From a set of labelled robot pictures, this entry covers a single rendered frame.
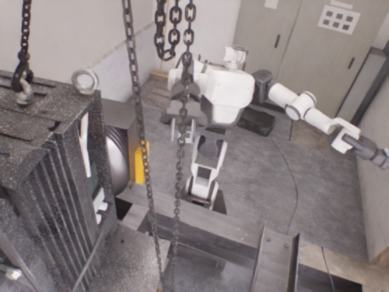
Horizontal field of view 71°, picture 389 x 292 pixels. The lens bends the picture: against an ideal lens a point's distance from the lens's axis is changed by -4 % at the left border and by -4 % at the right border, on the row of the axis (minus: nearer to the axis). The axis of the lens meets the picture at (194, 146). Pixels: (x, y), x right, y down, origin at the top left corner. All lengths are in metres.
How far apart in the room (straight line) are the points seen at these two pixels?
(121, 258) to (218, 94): 0.85
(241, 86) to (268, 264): 0.92
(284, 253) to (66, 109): 1.32
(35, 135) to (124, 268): 0.73
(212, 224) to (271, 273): 0.40
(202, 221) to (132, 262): 0.55
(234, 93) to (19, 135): 1.01
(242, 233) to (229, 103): 0.72
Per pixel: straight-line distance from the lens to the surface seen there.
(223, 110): 1.45
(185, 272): 2.24
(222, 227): 1.67
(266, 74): 1.58
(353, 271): 1.84
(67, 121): 0.74
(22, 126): 0.75
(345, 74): 3.55
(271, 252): 1.66
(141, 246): 1.30
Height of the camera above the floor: 2.05
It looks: 42 degrees down
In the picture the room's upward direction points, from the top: 9 degrees clockwise
